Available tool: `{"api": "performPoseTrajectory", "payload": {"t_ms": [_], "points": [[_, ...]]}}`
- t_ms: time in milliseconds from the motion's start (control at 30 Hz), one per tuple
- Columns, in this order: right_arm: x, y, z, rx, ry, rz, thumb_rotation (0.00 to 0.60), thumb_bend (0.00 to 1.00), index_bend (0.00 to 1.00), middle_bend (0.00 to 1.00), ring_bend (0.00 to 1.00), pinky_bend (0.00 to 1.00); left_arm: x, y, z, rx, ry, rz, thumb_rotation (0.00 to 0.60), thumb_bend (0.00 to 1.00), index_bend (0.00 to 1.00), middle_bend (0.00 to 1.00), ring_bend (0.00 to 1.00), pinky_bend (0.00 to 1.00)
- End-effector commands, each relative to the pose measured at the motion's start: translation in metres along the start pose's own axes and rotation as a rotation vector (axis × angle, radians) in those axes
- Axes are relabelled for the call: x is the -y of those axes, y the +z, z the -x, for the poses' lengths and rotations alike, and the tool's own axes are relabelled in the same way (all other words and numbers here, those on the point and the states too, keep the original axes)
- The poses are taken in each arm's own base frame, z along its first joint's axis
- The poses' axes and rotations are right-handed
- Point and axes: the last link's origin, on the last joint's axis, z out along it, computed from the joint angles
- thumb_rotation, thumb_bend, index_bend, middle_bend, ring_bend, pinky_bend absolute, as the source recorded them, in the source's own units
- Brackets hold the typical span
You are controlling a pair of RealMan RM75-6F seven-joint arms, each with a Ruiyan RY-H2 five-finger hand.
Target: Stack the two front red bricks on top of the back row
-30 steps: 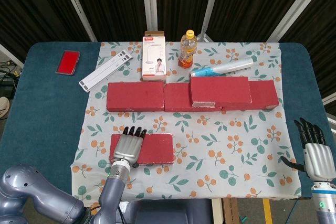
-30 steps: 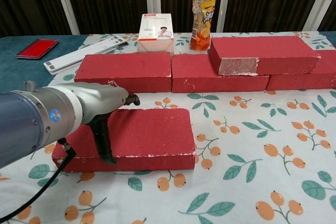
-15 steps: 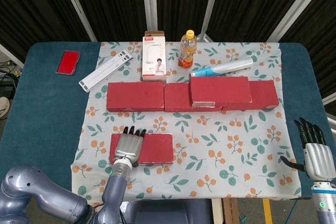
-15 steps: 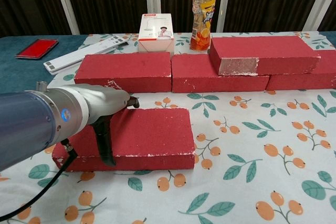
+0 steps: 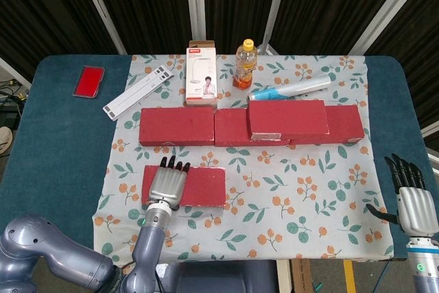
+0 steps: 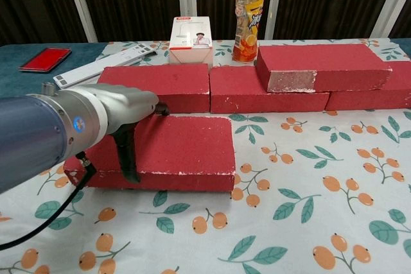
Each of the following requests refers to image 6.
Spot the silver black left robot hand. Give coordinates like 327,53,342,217
96,84,171,185

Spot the red brick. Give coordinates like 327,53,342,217
326,60,411,112
208,65,331,114
63,114,237,193
96,64,210,116
255,42,393,93

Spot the white flat remote bar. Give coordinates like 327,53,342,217
53,44,158,90

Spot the white desk lamp box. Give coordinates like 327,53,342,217
168,16,214,65

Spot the red phone in case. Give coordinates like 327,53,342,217
18,46,72,73

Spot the yellow-capped iced tea bottle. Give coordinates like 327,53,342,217
231,0,265,63

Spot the floral fruit-print tablecloth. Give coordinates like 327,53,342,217
0,38,411,274

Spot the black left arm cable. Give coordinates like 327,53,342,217
0,151,97,252

